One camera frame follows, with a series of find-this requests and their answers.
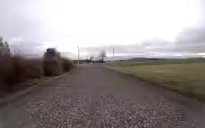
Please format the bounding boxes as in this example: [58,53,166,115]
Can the pale kerb strip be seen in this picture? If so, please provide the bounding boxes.
[0,71,73,110]

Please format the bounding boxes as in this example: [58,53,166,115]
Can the distant low hills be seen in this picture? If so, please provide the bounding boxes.
[121,56,205,62]

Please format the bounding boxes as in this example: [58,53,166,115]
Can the dark round tree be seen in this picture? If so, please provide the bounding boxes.
[43,47,64,77]

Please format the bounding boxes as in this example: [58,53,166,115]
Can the grey asphalt road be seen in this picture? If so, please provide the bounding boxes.
[0,63,205,128]

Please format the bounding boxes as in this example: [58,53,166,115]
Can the green grass field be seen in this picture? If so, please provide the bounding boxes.
[103,58,205,104]

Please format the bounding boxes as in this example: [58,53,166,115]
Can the brown hedge of bushes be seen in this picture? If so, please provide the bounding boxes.
[0,53,76,94]

